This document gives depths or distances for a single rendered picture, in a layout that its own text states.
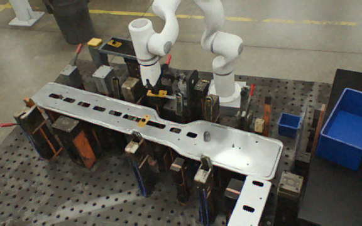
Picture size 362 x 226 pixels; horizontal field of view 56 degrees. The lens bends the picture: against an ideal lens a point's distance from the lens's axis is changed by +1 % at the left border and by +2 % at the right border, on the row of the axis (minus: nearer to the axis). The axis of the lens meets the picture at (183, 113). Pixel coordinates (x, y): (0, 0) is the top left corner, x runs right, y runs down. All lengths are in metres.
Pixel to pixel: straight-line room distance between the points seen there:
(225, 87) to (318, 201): 0.90
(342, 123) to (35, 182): 1.58
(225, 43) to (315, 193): 0.85
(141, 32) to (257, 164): 0.71
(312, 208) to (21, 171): 1.54
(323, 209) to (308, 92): 1.06
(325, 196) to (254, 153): 0.33
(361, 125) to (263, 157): 0.44
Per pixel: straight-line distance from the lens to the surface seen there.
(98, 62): 2.10
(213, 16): 1.67
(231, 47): 1.78
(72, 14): 4.22
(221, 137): 1.56
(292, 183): 1.37
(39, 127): 1.97
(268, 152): 1.52
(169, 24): 1.26
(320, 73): 3.57
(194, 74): 1.65
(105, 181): 1.90
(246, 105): 1.53
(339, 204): 1.39
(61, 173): 2.03
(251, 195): 1.39
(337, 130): 1.61
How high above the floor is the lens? 2.18
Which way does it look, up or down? 45 degrees down
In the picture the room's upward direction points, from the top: 9 degrees counter-clockwise
